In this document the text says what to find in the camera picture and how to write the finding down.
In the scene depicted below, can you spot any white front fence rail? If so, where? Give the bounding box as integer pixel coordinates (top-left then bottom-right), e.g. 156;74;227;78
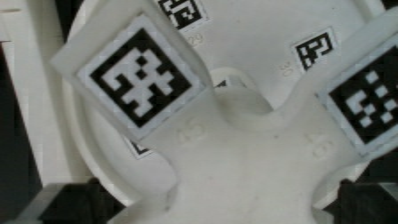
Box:
0;0;92;185

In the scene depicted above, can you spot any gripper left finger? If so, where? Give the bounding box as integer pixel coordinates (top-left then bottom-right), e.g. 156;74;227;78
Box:
14;179;126;224

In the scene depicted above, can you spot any white cross-shaped table base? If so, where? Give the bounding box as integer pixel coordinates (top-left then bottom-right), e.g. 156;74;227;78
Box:
49;4;398;224

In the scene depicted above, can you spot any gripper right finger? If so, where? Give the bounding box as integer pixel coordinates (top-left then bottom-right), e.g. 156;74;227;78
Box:
325;180;398;224

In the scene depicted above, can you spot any white cylindrical table leg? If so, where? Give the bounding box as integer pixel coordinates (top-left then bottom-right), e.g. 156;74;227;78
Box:
209;67;261;101

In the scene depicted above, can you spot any white round table top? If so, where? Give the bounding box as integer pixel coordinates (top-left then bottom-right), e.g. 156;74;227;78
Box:
60;0;398;208

